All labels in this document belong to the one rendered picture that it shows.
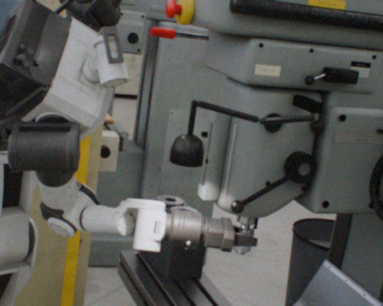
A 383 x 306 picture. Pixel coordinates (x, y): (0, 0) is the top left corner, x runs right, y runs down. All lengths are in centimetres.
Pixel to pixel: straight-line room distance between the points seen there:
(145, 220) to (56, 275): 193
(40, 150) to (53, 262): 197
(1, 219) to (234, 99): 80
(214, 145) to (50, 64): 42
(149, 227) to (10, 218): 52
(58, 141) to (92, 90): 18
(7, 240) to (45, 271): 148
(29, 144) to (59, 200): 21
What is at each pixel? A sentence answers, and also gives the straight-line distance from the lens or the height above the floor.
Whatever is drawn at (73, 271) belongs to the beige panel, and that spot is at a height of 33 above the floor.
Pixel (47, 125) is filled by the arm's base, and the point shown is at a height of 146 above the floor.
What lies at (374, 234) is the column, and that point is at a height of 125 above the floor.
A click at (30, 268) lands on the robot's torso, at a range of 212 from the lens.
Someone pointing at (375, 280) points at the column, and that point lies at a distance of 185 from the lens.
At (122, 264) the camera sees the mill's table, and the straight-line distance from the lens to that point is 225.
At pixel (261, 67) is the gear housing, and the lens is 141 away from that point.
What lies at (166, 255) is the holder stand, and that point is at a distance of 207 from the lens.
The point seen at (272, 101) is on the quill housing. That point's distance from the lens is 147.
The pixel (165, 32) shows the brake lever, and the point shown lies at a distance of 154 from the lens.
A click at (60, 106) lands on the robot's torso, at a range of 159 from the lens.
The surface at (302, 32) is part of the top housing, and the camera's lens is 144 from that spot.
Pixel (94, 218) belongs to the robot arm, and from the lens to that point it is 172.
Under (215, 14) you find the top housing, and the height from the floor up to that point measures 176.
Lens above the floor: 182
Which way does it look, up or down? 14 degrees down
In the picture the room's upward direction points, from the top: 8 degrees clockwise
